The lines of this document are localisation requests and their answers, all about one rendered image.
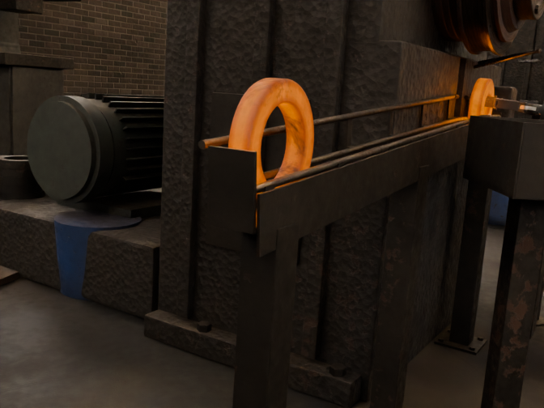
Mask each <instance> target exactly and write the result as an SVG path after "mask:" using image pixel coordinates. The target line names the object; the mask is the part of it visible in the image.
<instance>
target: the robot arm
mask: <svg viewBox="0 0 544 408"><path fill-rule="evenodd" d="M484 107H489V108H494V109H495V110H496V109H497V108H503V109H509V110H514V111H517V112H518V113H525V114H527V115H530V116H535V114H536V113H540V114H541V116H540V120H544V102H543V105H540V104H538V101H534V100H531V101H527V100H520V101H515V100H504V99H503V98H501V99H500V98H497V96H495V97H493V96H488V97H487V98H486V102H485V106H484Z"/></svg>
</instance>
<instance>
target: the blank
mask: <svg viewBox="0 0 544 408"><path fill-rule="evenodd" d="M494 92H495V91H494V83H493V81H492V79H482V78H480V79H478V80H477V81H476V83H475V84H474V88H473V91H472V93H471V97H470V105H469V112H468V119H469V118H470V115H472V116H479V115H488V114H490V115H491V114H492V109H493V108H489V107H484V106H485V102H486V98H487V97H488V96H493V97H494Z"/></svg>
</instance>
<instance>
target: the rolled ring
mask: <svg viewBox="0 0 544 408"><path fill-rule="evenodd" d="M277 106H278V107H279V109H280V110H281V112H282V114H283V118H284V121H285V125H286V132H287V143H286V150H285V155H284V158H283V163H282V165H281V168H280V169H279V171H278V174H277V175H276V177H275V178H278V177H281V176H286V175H288V174H291V173H293V172H298V171H301V170H304V169H306V168H310V164H311V160H312V151H313V143H314V125H313V118H312V110H311V106H310V103H309V101H308V97H307V96H306V94H305V92H304V90H303V89H302V87H301V86H300V85H299V84H298V83H296V82H294V81H293V80H290V79H277V78H265V79H261V80H259V81H257V82H255V83H254V84H253V85H252V86H251V87H250V88H249V89H248V90H247V91H246V92H245V94H244V95H243V97H242V98H241V100H240V103H239V104H238V106H237V109H236V112H235V115H234V117H233V120H232V126H231V130H230V135H229V142H228V147H229V148H236V149H241V150H248V151H256V152H257V184H259V183H262V182H265V181H266V179H265V176H264V174H263V171H262V167H261V140H262V135H263V131H264V129H265V126H266V122H267V120H268V118H269V116H270V114H271V113H272V112H273V110H274V109H275V108H276V107H277ZM275 178H274V179H275Z"/></svg>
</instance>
